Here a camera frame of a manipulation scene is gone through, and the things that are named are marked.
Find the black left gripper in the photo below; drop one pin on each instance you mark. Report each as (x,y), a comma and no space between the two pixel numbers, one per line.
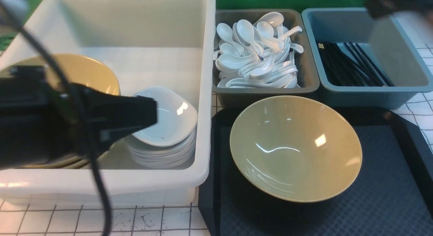
(34,131)

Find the bundle of black chopsticks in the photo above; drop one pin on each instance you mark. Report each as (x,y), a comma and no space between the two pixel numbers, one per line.
(349,65)

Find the black serving tray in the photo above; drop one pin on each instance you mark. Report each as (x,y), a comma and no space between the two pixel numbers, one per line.
(392,195)

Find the stack of white sauce dishes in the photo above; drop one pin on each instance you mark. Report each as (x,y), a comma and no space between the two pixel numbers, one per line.
(161,157)

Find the large white plastic tub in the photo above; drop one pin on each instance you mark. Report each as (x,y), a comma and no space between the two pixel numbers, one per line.
(146,43)

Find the stack of yellow bowls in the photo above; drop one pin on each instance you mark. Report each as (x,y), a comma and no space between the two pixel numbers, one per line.
(79,69)

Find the blue-grey chopstick bin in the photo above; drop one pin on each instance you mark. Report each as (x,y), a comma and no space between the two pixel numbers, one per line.
(387,45)

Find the yellow noodle bowl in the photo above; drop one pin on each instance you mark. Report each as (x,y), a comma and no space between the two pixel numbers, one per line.
(296,149)

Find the white square sauce dish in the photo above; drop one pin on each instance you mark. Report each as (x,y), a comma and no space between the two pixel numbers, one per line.
(176,118)

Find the white ceramic soup spoon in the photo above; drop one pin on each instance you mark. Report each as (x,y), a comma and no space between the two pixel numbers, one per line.
(246,31)

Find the green backdrop cloth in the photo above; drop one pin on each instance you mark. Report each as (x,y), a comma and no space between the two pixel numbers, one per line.
(298,5)

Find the pile of white spoons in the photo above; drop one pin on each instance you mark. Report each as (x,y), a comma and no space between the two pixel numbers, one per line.
(241,67)

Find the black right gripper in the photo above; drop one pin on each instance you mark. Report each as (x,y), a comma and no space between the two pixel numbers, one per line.
(382,8)

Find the grey spoon bin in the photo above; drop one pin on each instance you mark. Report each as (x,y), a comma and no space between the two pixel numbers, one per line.
(307,75)

